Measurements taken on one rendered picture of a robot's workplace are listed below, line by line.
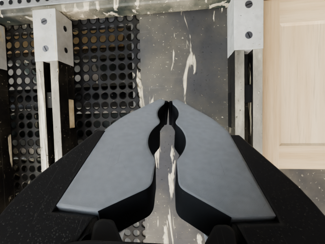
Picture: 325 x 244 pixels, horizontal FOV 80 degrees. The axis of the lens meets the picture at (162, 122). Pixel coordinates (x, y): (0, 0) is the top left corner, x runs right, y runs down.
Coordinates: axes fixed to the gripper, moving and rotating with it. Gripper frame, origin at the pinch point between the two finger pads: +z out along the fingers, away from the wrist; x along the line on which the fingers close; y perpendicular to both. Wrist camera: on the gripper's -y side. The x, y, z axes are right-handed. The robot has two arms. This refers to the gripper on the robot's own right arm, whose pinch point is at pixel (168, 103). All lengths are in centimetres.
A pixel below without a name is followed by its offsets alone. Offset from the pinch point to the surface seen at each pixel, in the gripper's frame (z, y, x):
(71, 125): 32.9, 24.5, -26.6
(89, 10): 45.1, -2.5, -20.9
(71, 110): 35.0, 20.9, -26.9
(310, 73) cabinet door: 36, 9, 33
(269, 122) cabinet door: 30.6, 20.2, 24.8
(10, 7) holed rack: 46, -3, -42
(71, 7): 45, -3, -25
